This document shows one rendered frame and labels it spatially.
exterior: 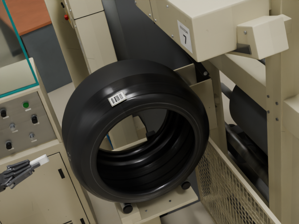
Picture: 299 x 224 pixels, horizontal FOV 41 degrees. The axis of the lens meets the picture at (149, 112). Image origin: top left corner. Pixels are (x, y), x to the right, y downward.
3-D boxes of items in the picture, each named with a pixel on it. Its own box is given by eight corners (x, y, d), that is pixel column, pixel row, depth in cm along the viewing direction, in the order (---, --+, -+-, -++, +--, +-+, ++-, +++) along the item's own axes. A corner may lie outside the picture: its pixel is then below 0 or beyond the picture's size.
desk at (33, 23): (58, 37, 590) (40, -15, 546) (101, 69, 482) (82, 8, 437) (10, 57, 565) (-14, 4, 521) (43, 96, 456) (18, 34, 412)
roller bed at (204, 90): (177, 117, 224) (168, 71, 207) (201, 108, 226) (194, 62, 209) (191, 137, 208) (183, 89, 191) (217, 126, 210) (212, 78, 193)
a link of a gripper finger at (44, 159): (29, 163, 158) (30, 164, 158) (45, 154, 159) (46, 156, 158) (33, 168, 160) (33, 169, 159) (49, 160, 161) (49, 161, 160)
